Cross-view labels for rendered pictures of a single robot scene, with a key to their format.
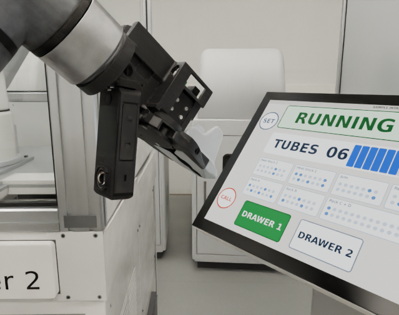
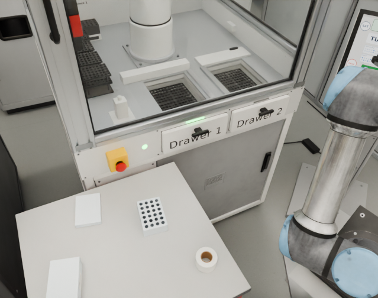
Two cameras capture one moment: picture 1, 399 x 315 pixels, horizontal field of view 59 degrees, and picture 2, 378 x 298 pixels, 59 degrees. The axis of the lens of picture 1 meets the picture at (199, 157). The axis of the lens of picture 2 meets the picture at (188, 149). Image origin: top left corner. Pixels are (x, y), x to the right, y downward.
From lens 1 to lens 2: 1.36 m
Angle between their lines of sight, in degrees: 41
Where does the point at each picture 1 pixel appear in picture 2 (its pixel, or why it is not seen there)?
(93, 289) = (293, 108)
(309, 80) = not seen: outside the picture
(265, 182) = (370, 56)
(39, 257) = (284, 101)
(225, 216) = not seen: hidden behind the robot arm
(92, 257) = (297, 96)
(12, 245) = (277, 100)
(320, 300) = not seen: hidden behind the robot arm
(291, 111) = (377, 22)
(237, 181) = (355, 55)
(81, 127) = (313, 47)
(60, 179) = (299, 69)
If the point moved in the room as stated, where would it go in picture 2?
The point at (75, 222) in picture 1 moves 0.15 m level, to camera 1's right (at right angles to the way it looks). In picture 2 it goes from (297, 85) to (324, 78)
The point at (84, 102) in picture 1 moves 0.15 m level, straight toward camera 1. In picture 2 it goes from (317, 35) to (352, 50)
